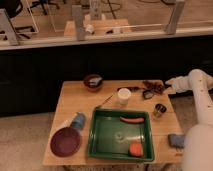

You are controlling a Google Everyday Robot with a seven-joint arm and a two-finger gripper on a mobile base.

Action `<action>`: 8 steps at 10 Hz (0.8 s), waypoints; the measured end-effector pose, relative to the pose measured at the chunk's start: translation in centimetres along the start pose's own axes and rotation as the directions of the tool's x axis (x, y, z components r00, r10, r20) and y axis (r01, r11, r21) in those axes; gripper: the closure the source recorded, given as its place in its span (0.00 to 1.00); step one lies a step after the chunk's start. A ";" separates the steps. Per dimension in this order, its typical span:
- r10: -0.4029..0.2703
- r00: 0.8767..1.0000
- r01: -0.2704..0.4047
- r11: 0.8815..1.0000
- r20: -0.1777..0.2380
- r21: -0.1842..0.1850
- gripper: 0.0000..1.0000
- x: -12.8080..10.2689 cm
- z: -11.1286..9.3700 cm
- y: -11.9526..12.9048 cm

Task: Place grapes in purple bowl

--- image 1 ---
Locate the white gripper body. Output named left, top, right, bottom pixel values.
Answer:
left=165, top=76, right=191, bottom=93

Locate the white cup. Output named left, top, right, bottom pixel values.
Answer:
left=117, top=88, right=132, bottom=105

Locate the dark red small bowl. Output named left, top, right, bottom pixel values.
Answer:
left=83, top=74, right=103, bottom=92

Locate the blue grey sponge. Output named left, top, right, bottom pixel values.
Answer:
left=168, top=134, right=185, bottom=148

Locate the red sausage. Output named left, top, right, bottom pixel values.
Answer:
left=120, top=117, right=144, bottom=124

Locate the dark red grape bunch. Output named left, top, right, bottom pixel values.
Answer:
left=143, top=81, right=165, bottom=94

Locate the grey metal post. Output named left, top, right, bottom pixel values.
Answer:
left=165, top=0, right=185, bottom=35
left=0, top=9, right=19, bottom=45
left=72, top=5, right=85, bottom=41

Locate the green plastic tray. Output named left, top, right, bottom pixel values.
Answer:
left=87, top=109, right=155, bottom=162

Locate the black office chair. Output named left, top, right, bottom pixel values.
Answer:
left=0, top=0, right=23, bottom=18

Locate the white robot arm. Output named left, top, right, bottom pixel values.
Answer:
left=166, top=69, right=213, bottom=171

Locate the thin brush stick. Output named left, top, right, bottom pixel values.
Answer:
left=95, top=94, right=113, bottom=108

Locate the grey metal post middle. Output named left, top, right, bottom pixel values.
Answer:
left=72, top=5, right=85, bottom=41

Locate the purple bowl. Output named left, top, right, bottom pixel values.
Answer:
left=50, top=127, right=81, bottom=157

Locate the orange carrot piece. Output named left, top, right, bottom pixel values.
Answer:
left=129, top=142, right=143, bottom=157

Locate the grey metal post right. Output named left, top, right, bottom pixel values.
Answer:
left=165, top=0, right=185, bottom=35

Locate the grey metal post left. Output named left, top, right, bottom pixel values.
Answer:
left=0, top=9, right=19, bottom=45

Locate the black small container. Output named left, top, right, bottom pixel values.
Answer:
left=142, top=90, right=154, bottom=99

